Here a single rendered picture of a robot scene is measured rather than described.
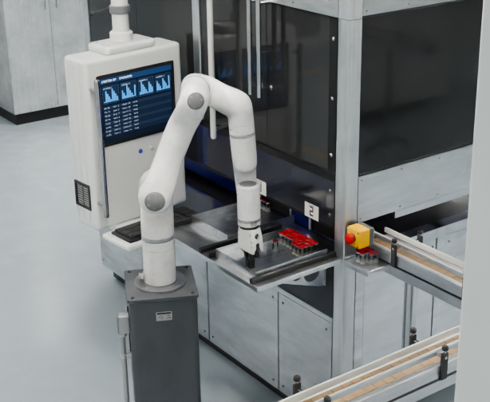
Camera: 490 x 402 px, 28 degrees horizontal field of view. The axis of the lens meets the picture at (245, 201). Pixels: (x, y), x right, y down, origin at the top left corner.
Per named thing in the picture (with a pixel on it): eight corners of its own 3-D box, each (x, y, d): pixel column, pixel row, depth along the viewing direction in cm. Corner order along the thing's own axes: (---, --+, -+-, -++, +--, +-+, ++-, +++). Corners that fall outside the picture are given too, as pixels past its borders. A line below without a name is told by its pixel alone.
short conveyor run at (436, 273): (361, 262, 389) (362, 226, 383) (390, 252, 397) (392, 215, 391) (498, 332, 337) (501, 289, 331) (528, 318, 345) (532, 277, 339)
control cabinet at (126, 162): (163, 191, 475) (155, 27, 446) (188, 202, 461) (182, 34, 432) (73, 220, 444) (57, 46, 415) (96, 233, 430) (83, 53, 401)
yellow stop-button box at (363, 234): (360, 238, 381) (361, 221, 379) (373, 245, 376) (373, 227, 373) (345, 243, 377) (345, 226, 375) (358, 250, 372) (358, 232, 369)
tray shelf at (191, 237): (250, 204, 441) (250, 201, 441) (356, 258, 388) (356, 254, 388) (157, 231, 416) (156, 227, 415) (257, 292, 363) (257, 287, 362)
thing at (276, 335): (244, 234, 625) (242, 99, 592) (501, 375, 469) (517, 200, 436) (102, 277, 571) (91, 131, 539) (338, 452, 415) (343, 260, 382)
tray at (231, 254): (285, 235, 405) (285, 227, 404) (326, 257, 385) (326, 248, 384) (215, 257, 387) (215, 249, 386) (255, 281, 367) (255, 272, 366)
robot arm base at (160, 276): (136, 296, 362) (133, 249, 355) (133, 273, 379) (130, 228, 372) (188, 291, 364) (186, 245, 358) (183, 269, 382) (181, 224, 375)
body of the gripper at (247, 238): (266, 224, 363) (266, 252, 367) (249, 215, 371) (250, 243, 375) (249, 229, 359) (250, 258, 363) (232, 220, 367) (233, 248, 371)
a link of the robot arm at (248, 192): (236, 212, 369) (238, 222, 360) (235, 179, 364) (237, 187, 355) (259, 211, 369) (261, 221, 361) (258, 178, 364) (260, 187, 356)
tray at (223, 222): (257, 204, 437) (257, 196, 436) (294, 222, 417) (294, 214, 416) (191, 222, 419) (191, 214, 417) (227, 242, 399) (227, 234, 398)
